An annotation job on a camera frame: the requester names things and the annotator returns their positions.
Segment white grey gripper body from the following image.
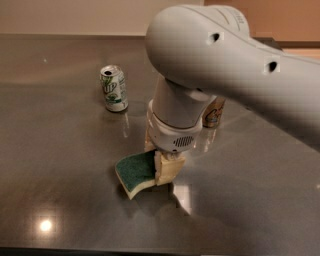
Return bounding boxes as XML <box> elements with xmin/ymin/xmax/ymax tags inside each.
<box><xmin>146</xmin><ymin>76</ymin><xmax>215</xmax><ymax>153</ymax></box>

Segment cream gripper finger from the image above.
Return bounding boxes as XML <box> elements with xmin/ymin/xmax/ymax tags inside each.
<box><xmin>144</xmin><ymin>124</ymin><xmax>156</xmax><ymax>152</ymax></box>
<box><xmin>154</xmin><ymin>151</ymin><xmax>186</xmax><ymax>186</ymax></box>

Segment green and yellow sponge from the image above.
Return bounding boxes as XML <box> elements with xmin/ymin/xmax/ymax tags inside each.
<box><xmin>115</xmin><ymin>151</ymin><xmax>155</xmax><ymax>199</ymax></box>

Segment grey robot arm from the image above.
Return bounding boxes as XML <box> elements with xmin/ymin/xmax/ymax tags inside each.
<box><xmin>146</xmin><ymin>5</ymin><xmax>320</xmax><ymax>185</ymax></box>

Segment orange brown soda can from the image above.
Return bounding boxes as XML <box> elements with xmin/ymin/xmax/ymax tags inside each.
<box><xmin>202</xmin><ymin>97</ymin><xmax>226</xmax><ymax>128</ymax></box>

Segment white green 7up can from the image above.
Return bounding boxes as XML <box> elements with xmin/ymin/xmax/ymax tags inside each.
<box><xmin>100</xmin><ymin>65</ymin><xmax>128</xmax><ymax>112</ymax></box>

